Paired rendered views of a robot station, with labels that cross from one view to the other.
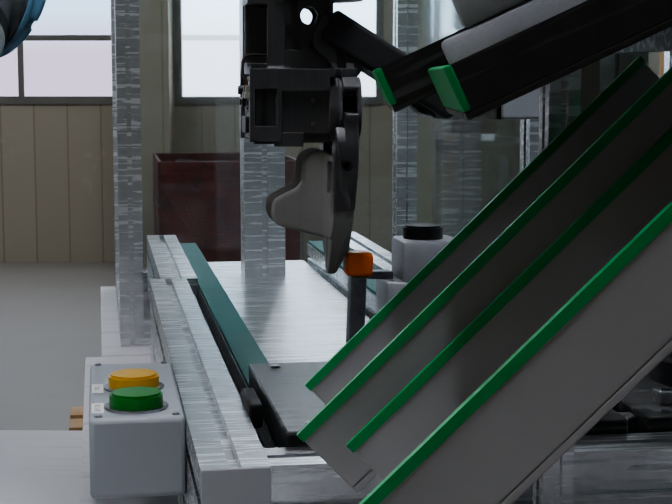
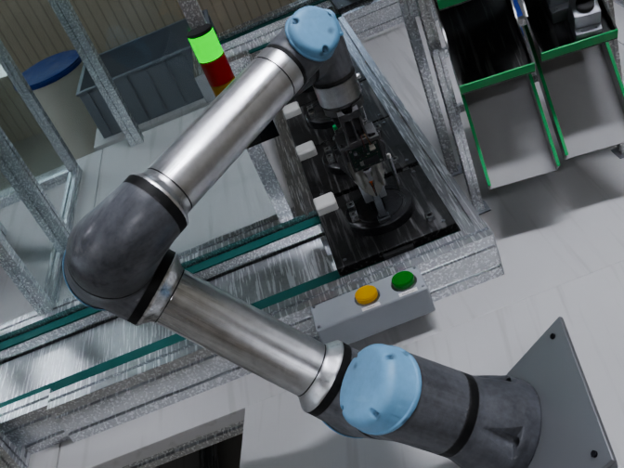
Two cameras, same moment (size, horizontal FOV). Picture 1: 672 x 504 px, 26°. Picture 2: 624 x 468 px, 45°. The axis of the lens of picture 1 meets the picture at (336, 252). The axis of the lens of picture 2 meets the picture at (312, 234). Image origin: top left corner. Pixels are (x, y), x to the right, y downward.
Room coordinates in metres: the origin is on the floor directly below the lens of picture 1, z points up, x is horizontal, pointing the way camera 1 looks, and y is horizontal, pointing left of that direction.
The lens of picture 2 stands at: (0.95, 1.19, 1.83)
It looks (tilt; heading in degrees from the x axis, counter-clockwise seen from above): 34 degrees down; 283
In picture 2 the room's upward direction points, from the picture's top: 24 degrees counter-clockwise
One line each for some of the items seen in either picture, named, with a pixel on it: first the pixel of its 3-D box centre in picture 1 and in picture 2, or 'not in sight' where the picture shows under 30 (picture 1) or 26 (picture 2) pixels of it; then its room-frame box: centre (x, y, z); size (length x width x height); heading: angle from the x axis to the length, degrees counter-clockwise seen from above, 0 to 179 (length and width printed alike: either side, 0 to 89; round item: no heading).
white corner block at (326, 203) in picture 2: not in sight; (327, 207); (1.20, -0.15, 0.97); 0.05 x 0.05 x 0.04; 9
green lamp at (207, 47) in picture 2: not in sight; (205, 45); (1.29, -0.15, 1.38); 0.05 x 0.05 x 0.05
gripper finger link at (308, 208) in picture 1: (311, 213); (379, 175); (1.06, 0.02, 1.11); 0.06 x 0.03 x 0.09; 99
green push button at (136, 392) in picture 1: (136, 404); (403, 281); (1.07, 0.15, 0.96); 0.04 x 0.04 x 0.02
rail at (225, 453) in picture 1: (197, 391); (273, 331); (1.33, 0.13, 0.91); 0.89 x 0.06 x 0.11; 9
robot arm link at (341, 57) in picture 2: not in sight; (321, 48); (1.08, 0.02, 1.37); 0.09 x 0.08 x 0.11; 40
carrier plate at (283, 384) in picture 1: (421, 400); (382, 216); (1.09, -0.07, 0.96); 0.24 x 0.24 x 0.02; 9
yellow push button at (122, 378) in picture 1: (133, 385); (367, 295); (1.14, 0.16, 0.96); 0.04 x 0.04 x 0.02
